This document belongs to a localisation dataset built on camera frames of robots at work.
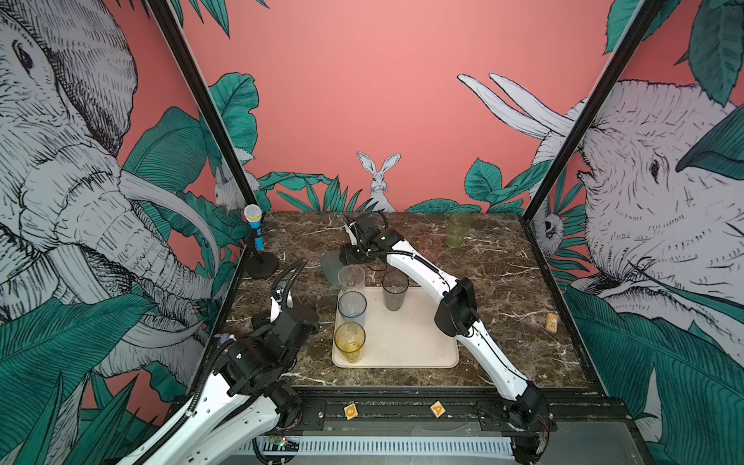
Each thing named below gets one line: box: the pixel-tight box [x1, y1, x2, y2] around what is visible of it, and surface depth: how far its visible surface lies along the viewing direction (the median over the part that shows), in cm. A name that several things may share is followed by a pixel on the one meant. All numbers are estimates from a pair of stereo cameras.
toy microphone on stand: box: [244, 203, 280, 280], surface depth 98 cm
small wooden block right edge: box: [545, 311, 559, 334], surface depth 92 cm
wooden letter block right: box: [430, 399, 447, 419], surface depth 76 cm
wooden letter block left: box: [342, 403, 359, 421], surface depth 76 cm
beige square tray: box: [331, 286, 460, 369], surface depth 88 cm
